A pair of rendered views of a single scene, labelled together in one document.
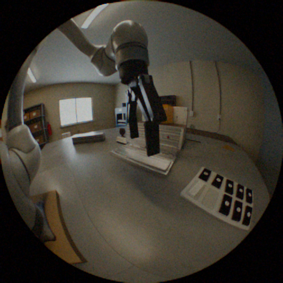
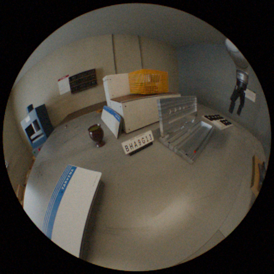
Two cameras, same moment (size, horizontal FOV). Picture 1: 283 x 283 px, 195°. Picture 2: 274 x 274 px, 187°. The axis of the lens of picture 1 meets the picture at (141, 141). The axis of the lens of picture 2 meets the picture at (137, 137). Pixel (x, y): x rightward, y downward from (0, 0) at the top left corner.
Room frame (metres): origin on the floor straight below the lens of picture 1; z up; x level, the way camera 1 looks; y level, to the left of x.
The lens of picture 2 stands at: (0.66, 0.48, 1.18)
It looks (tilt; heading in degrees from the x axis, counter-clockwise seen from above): 36 degrees down; 297
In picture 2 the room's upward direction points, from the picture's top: 6 degrees counter-clockwise
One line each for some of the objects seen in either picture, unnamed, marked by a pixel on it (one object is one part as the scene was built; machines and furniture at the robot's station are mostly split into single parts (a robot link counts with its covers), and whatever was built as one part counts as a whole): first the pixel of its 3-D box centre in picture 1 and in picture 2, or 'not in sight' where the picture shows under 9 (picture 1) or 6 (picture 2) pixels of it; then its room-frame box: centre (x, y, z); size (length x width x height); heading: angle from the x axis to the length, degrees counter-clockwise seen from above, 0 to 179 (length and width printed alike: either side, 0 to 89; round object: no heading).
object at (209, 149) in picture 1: (166, 136); (131, 110); (1.10, -0.36, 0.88); 2.34 x 0.84 x 0.03; 48
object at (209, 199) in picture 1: (227, 196); (219, 120); (0.09, -0.37, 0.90); 0.40 x 0.27 x 0.01; 34
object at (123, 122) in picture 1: (125, 125); (42, 137); (2.93, 0.58, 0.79); 0.70 x 0.63 x 1.58; 48
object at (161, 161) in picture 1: (140, 155); (194, 131); (0.50, 0.01, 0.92); 0.44 x 0.21 x 0.04; 55
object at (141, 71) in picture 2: (159, 113); (148, 81); (0.84, -0.19, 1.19); 0.23 x 0.20 x 0.17; 55
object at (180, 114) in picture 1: (169, 124); (151, 92); (0.85, -0.30, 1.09); 0.75 x 0.40 x 0.38; 55
